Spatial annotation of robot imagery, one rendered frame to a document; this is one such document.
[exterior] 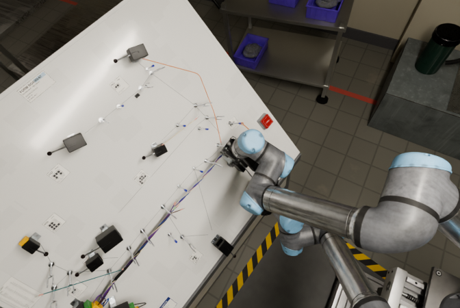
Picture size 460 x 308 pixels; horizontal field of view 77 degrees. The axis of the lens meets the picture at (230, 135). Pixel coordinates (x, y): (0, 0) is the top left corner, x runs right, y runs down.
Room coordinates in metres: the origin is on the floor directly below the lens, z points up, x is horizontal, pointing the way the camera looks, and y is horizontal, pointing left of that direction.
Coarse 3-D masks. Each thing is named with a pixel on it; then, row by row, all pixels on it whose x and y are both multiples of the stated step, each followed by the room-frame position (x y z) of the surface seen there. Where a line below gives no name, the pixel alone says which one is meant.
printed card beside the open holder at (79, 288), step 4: (76, 280) 0.18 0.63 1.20; (76, 284) 0.17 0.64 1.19; (80, 284) 0.17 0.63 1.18; (84, 284) 0.17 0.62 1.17; (68, 288) 0.16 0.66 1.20; (72, 288) 0.16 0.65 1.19; (76, 288) 0.16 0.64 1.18; (80, 288) 0.16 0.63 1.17; (84, 288) 0.16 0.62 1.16; (68, 292) 0.15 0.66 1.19; (72, 292) 0.15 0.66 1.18; (76, 292) 0.15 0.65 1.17; (80, 292) 0.15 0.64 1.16; (76, 296) 0.14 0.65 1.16
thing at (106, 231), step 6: (102, 228) 0.33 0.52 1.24; (108, 228) 0.31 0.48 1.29; (114, 228) 0.30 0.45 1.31; (102, 234) 0.29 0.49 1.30; (108, 234) 0.28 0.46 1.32; (114, 234) 0.28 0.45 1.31; (96, 240) 0.27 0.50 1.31; (102, 240) 0.26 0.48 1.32; (108, 240) 0.26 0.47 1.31; (114, 240) 0.26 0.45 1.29; (120, 240) 0.26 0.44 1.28; (102, 246) 0.25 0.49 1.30; (108, 246) 0.25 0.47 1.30; (90, 252) 0.24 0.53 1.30
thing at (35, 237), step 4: (32, 236) 0.32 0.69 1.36; (36, 236) 0.32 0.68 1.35; (40, 236) 0.32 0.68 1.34; (28, 240) 0.29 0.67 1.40; (32, 240) 0.29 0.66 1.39; (36, 240) 0.30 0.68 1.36; (24, 244) 0.28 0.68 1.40; (28, 244) 0.28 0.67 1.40; (32, 244) 0.28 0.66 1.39; (36, 244) 0.28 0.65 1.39; (24, 248) 0.27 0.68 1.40; (28, 248) 0.27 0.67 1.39; (32, 248) 0.27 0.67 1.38; (36, 248) 0.27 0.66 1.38; (28, 252) 0.26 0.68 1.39; (32, 252) 0.26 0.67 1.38; (40, 252) 0.26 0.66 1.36; (44, 256) 0.25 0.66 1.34
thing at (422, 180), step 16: (400, 160) 0.20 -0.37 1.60; (416, 160) 0.19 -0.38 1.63; (432, 160) 0.18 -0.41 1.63; (400, 176) 0.17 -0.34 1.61; (416, 176) 0.15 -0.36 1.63; (432, 176) 0.15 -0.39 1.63; (448, 176) 0.14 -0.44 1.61; (384, 192) 0.15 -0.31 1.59; (400, 192) 0.13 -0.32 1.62; (416, 192) 0.12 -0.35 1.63; (432, 192) 0.11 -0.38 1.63; (448, 192) 0.11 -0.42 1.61; (432, 208) 0.09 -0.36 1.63; (448, 208) 0.08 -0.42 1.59; (448, 224) 0.06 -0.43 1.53
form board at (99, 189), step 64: (128, 0) 1.00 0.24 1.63; (64, 64) 0.78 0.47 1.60; (128, 64) 0.81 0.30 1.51; (192, 64) 0.85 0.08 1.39; (0, 128) 0.59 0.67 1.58; (64, 128) 0.61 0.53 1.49; (128, 128) 0.63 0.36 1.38; (192, 128) 0.65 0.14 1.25; (256, 128) 0.67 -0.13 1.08; (0, 192) 0.43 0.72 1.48; (64, 192) 0.43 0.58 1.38; (128, 192) 0.43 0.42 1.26; (192, 192) 0.43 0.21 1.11; (0, 256) 0.27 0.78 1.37; (64, 256) 0.26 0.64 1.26; (128, 256) 0.24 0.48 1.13
